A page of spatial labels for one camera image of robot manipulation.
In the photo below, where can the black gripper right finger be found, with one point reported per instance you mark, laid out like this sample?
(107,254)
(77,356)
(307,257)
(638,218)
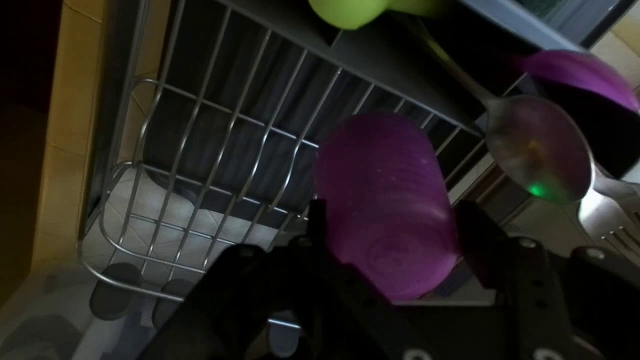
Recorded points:
(532,293)

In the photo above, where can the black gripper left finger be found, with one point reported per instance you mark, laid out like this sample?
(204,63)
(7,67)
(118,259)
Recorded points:
(267,300)

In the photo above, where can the purple plastic cup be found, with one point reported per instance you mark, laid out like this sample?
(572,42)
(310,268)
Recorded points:
(386,212)

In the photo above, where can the metal fork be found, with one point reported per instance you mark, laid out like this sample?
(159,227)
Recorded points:
(611,206)

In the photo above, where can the metal spoon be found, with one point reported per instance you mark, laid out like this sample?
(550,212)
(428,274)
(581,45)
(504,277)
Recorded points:
(541,150)

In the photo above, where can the green plastic spoon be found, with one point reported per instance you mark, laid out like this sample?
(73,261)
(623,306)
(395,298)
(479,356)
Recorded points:
(347,13)

